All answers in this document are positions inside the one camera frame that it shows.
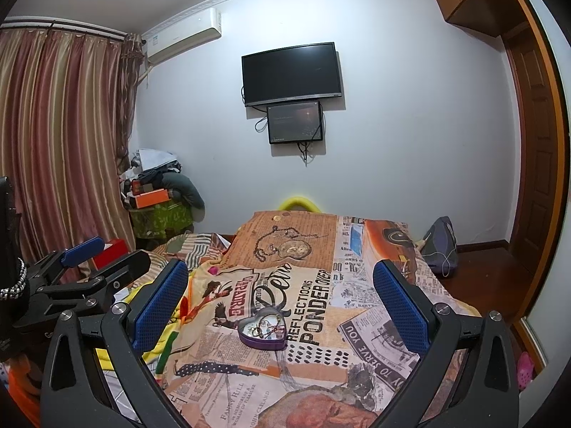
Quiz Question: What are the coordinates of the yellow plastic chair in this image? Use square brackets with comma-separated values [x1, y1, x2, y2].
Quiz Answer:
[279, 195, 322, 212]

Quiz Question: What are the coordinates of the white air conditioner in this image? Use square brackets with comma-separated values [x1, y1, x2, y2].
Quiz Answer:
[141, 7, 223, 64]

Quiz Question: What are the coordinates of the black white braided cord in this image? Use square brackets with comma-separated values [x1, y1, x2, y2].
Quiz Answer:
[0, 257, 26, 302]

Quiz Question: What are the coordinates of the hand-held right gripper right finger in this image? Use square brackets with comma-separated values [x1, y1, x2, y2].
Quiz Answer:
[372, 259, 521, 428]

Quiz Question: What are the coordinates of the wall-mounted black television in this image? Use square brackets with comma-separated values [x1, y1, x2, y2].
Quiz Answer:
[241, 42, 344, 108]

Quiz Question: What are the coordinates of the white cable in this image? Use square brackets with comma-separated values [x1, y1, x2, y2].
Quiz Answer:
[418, 231, 452, 276]

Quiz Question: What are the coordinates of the purple heart-shaped jewelry box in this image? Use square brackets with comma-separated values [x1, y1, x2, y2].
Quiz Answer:
[237, 306, 289, 351]

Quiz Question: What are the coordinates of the curtain rod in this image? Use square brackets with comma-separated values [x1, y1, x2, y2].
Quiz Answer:
[0, 18, 128, 39]

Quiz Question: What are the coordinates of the grey cloth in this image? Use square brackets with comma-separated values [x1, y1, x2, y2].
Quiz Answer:
[160, 170, 206, 210]

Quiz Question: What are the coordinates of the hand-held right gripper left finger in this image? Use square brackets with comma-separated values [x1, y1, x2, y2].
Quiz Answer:
[40, 259, 191, 428]

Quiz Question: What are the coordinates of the white cloth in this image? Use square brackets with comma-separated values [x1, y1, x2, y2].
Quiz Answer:
[131, 148, 182, 173]

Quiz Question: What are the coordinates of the green patterned cloth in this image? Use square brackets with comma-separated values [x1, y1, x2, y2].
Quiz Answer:
[129, 197, 195, 238]

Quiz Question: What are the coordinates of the red box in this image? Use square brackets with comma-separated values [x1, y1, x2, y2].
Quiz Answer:
[93, 239, 126, 269]

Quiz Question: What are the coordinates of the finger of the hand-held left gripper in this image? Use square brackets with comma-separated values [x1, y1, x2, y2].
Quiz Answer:
[13, 250, 151, 327]
[24, 237, 105, 287]

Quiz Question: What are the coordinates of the printed blanket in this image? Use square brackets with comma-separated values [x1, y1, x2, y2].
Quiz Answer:
[154, 209, 485, 428]

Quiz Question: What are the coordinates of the small black monitor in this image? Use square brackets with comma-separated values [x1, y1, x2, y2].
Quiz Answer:
[267, 100, 324, 145]

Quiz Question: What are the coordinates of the pink shoe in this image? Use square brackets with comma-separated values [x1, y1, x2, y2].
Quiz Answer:
[516, 351, 535, 389]

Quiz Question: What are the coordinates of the wooden door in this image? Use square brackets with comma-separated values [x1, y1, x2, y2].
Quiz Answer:
[503, 27, 570, 324]

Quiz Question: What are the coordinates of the orange box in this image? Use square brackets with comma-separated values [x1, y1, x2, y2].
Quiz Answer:
[135, 189, 171, 210]

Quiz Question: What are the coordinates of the grey bag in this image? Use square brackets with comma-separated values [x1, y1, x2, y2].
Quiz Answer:
[421, 216, 459, 276]

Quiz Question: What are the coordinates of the striped red curtain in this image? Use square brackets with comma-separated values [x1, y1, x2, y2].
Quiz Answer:
[0, 27, 146, 279]

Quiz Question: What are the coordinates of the striped blanket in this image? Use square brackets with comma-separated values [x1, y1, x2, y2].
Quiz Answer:
[148, 232, 233, 274]

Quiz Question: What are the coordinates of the yellow cloth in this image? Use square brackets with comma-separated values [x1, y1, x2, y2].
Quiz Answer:
[95, 285, 189, 372]

